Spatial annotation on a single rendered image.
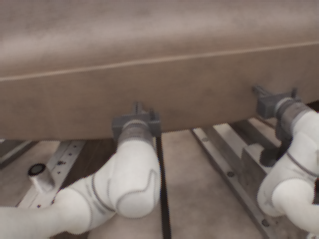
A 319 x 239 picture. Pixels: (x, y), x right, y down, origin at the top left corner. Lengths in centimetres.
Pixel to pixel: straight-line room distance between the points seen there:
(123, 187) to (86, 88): 41
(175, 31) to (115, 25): 20
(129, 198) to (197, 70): 46
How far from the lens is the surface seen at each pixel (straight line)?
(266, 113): 72
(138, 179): 44
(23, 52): 96
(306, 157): 62
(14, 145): 204
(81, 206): 51
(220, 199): 133
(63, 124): 87
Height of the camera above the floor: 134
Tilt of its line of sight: 32 degrees down
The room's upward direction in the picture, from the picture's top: 6 degrees counter-clockwise
